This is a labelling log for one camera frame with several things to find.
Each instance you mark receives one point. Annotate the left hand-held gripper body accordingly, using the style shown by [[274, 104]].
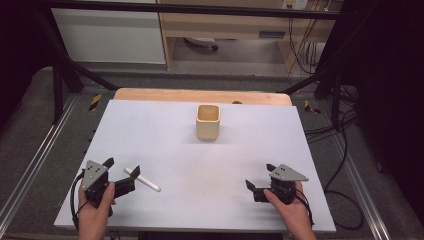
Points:
[[94, 176]]

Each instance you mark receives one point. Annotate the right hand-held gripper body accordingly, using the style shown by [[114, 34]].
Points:
[[287, 174]]

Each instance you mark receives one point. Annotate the white pen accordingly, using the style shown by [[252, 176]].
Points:
[[147, 183]]

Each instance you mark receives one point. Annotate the beige square cup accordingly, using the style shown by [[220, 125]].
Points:
[[208, 130]]

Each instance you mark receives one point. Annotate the person's right hand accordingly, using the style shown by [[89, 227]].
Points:
[[293, 216]]

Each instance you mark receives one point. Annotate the person's left hand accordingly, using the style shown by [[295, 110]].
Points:
[[93, 216]]

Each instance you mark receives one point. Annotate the yellow black striped tape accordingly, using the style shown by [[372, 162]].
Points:
[[310, 107], [95, 102]]

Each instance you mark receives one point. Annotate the white board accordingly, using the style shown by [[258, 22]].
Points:
[[200, 166]]

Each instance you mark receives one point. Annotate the wooden table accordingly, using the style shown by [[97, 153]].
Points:
[[166, 95]]

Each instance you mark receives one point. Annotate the black curtain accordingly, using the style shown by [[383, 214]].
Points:
[[16, 50], [386, 100]]

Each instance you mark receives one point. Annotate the white cabinet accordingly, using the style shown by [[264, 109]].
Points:
[[110, 36]]

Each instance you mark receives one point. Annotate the white chair base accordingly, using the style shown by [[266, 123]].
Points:
[[201, 41]]

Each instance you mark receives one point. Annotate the light wooden desk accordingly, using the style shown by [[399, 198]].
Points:
[[216, 28]]

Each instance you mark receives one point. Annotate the aluminium floor rail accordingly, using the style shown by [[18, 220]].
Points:
[[373, 216], [36, 156]]

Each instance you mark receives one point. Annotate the white wall outlet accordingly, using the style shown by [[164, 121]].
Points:
[[295, 4]]

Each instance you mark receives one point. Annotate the black metal frame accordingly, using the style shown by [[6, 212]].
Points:
[[200, 9]]

